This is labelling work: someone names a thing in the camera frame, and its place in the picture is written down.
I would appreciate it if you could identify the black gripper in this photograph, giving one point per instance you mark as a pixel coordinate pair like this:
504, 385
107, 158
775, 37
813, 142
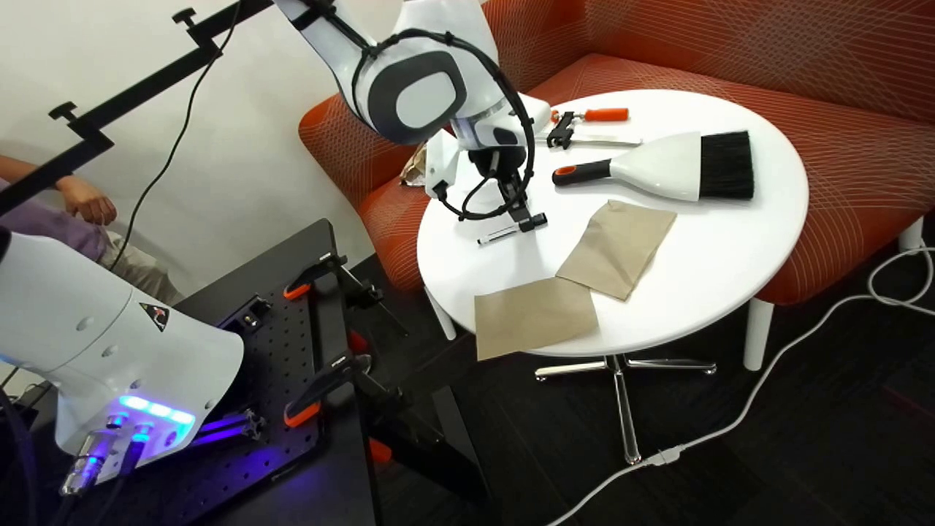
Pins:
504, 158

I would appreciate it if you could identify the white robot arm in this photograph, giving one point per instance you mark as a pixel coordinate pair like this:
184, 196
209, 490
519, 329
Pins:
437, 71

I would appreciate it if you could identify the black metal camera rig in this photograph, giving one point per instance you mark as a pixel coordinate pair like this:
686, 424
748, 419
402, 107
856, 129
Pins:
91, 123

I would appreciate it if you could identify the round white table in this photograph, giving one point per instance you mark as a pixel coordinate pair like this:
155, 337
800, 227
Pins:
715, 258

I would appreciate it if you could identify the lower brown paper napkin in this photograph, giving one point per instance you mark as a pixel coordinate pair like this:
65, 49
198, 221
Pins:
617, 248

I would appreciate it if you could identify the white brush with black bristles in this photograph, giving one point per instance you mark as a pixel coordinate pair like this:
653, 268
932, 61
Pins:
678, 169

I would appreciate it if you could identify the orange black clamp upper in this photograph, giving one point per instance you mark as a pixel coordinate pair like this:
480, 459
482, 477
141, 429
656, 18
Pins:
357, 291

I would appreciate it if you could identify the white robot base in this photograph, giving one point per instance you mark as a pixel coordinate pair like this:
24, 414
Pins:
135, 379

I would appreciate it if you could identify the black and white marker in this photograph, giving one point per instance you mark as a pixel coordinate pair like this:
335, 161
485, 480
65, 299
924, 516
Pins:
499, 236

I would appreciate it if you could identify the black perforated mounting board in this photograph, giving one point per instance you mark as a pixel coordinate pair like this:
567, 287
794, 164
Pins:
243, 467

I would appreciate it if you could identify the orange black clamp lower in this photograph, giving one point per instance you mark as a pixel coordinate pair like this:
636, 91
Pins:
345, 370

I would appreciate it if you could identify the bar clamp with orange handle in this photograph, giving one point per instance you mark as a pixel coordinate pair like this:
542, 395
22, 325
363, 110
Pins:
599, 128

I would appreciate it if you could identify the person's forearm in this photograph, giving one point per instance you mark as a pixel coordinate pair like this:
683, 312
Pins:
78, 194

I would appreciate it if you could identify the orange black clamp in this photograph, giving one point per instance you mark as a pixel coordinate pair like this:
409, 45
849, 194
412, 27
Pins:
357, 291
345, 370

